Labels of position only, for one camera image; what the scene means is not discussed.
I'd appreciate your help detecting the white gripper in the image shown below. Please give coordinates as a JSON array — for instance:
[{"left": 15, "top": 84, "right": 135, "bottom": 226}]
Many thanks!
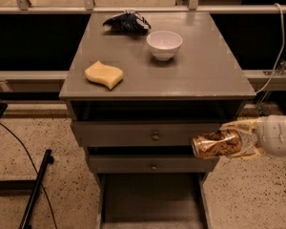
[{"left": 219, "top": 115, "right": 286, "bottom": 159}]

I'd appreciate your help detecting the orange soda can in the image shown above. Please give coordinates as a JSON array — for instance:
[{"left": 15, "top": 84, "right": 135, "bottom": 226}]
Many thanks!
[{"left": 192, "top": 130, "right": 242, "bottom": 159}]

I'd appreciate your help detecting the grey drawer cabinet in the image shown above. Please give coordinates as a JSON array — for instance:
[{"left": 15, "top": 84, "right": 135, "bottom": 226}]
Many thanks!
[{"left": 58, "top": 10, "right": 257, "bottom": 229}]

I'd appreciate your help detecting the grey bottom drawer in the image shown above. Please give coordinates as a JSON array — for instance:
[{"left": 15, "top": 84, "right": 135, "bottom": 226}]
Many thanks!
[{"left": 95, "top": 174, "right": 212, "bottom": 229}]

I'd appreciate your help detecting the grey drawer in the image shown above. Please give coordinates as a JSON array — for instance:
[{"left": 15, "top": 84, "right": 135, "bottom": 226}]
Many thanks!
[
  {"left": 95, "top": 174, "right": 212, "bottom": 229},
  {"left": 71, "top": 121, "right": 220, "bottom": 147},
  {"left": 87, "top": 155, "right": 219, "bottom": 174}
]

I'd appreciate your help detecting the grey middle drawer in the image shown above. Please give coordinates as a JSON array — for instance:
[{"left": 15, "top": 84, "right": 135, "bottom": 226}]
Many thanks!
[{"left": 87, "top": 155, "right": 219, "bottom": 174}]

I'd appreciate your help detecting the grey top drawer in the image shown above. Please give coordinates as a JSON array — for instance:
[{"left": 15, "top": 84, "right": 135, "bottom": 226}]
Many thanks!
[{"left": 71, "top": 121, "right": 220, "bottom": 147}]

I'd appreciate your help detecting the white bowl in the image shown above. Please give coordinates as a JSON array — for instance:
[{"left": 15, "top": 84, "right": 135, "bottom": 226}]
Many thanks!
[{"left": 146, "top": 31, "right": 183, "bottom": 61}]

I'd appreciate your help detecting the yellow sponge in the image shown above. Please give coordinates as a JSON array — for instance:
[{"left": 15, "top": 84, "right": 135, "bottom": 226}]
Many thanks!
[{"left": 84, "top": 61, "right": 124, "bottom": 90}]

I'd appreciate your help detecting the blue chip bag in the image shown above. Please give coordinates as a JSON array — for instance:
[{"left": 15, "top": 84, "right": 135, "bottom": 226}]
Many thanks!
[{"left": 103, "top": 10, "right": 152, "bottom": 34}]

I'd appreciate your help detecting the black stand leg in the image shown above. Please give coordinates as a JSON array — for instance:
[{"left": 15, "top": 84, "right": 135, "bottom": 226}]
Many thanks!
[{"left": 19, "top": 149, "right": 53, "bottom": 229}]

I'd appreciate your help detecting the metal railing frame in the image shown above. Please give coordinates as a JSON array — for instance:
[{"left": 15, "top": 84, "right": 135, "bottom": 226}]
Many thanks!
[{"left": 0, "top": 0, "right": 286, "bottom": 93}]

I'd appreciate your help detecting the black floor cable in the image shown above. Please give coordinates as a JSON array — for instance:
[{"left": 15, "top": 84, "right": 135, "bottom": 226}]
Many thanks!
[{"left": 0, "top": 121, "right": 59, "bottom": 229}]

